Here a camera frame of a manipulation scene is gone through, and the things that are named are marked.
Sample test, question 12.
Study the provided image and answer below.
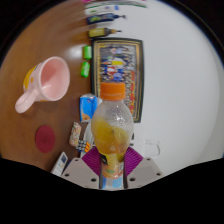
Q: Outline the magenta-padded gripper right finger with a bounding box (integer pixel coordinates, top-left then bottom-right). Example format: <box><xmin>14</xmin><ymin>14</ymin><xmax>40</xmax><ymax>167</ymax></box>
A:
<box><xmin>121</xmin><ymin>146</ymin><xmax>164</xmax><ymax>190</ymax></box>

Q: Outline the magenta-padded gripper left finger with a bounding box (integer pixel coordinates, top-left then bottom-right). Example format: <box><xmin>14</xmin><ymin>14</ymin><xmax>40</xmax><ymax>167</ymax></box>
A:
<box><xmin>61</xmin><ymin>146</ymin><xmax>103</xmax><ymax>190</ymax></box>

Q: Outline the orange-capped juice bottle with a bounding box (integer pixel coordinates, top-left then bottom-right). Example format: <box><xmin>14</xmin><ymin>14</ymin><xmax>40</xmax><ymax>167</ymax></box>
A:
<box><xmin>90</xmin><ymin>81</ymin><xmax>135</xmax><ymax>189</ymax></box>

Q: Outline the white remote control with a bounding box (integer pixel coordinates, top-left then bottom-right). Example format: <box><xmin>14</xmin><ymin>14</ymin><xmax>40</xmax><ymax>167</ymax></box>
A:
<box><xmin>50</xmin><ymin>151</ymin><xmax>69</xmax><ymax>177</ymax></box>

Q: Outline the puzzle cube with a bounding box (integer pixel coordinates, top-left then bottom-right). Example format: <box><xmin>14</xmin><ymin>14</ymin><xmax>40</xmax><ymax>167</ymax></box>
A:
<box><xmin>77</xmin><ymin>139</ymin><xmax>92</xmax><ymax>154</ymax></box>

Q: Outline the small snack packet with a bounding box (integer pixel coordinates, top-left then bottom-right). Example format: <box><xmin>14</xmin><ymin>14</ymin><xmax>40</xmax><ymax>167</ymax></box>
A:
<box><xmin>68</xmin><ymin>121</ymin><xmax>83</xmax><ymax>148</ymax></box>

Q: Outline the flat round red coaster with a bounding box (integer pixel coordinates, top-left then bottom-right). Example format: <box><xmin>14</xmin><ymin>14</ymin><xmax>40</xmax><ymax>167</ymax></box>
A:
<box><xmin>34</xmin><ymin>124</ymin><xmax>57</xmax><ymax>154</ymax></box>

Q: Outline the blue tissue pack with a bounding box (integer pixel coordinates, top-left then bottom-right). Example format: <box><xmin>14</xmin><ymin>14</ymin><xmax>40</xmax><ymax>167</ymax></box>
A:
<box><xmin>79</xmin><ymin>93</ymin><xmax>103</xmax><ymax>123</ymax></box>

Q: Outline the pink mug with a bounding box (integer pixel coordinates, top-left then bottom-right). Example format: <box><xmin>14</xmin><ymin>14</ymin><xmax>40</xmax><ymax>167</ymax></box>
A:
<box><xmin>14</xmin><ymin>55</ymin><xmax>71</xmax><ymax>114</ymax></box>

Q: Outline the green packet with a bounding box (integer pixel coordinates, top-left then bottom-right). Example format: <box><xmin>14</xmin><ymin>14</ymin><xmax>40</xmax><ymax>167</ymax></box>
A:
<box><xmin>80</xmin><ymin>60</ymin><xmax>91</xmax><ymax>79</ymax></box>
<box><xmin>82</xmin><ymin>44</ymin><xmax>93</xmax><ymax>61</ymax></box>

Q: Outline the framed group picture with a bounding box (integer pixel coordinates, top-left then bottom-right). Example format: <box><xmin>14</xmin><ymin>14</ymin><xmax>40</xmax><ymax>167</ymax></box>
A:
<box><xmin>90</xmin><ymin>37</ymin><xmax>145</xmax><ymax>124</ymax></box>

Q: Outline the brown pump bottle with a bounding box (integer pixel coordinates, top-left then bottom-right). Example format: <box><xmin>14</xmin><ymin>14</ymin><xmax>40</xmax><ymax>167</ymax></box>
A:
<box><xmin>88</xmin><ymin>27</ymin><xmax>123</xmax><ymax>38</ymax></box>

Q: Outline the dark blue pump bottle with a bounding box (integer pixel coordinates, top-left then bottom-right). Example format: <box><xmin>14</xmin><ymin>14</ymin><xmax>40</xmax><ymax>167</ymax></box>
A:
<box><xmin>86</xmin><ymin>12</ymin><xmax>127</xmax><ymax>25</ymax></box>

